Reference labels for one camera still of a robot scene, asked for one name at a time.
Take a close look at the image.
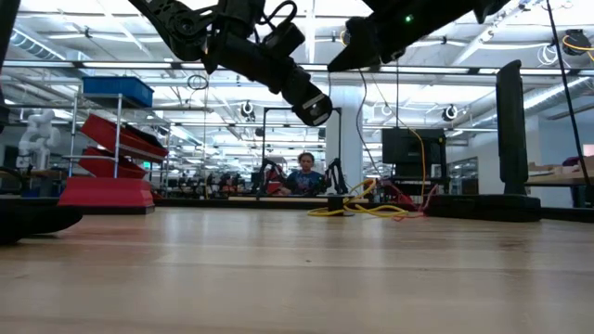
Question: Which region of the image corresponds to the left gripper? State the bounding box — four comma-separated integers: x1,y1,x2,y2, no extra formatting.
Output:
217,34,334,127

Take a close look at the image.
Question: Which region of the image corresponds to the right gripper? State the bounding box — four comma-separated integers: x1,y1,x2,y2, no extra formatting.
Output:
327,0,474,73

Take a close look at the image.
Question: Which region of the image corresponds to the yellow cord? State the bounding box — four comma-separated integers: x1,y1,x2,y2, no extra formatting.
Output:
306,178,412,219

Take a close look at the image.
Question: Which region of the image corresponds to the white building column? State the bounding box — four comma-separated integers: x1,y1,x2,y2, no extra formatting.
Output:
326,85,365,196

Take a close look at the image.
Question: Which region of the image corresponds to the person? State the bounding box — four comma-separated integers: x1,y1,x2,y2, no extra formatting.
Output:
279,151,329,196

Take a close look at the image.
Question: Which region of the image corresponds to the black monitor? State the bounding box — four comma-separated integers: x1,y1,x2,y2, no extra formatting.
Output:
381,128,447,164

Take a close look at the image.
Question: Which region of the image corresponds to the metal shelf rack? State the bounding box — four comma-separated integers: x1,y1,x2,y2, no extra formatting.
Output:
64,92,172,196

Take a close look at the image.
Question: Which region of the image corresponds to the blue shelf bin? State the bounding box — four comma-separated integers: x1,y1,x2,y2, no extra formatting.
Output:
82,76,155,109

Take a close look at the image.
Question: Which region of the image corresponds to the red shelf bin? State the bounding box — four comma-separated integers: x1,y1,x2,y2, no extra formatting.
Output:
77,147,149,180
81,115,169,163

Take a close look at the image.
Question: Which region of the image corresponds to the wooden work bench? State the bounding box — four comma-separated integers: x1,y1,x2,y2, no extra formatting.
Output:
526,156,594,210

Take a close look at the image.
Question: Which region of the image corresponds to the distant black gantry frame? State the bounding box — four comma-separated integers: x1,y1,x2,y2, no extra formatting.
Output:
262,105,343,199

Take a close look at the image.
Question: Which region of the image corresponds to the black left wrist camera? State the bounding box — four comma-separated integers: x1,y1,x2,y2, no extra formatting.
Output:
262,20,306,59

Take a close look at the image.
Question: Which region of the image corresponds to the hanging black cable loop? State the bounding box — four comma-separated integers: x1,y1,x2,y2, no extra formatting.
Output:
187,73,209,92

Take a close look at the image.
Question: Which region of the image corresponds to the black stand with post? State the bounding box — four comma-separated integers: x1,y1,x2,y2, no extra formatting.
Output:
422,58,542,223

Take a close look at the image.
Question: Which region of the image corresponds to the thin black taut cable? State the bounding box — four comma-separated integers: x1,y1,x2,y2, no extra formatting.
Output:
545,0,593,186

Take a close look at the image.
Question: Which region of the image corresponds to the black ceiling cable reel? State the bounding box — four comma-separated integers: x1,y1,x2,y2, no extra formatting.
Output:
561,28,594,61

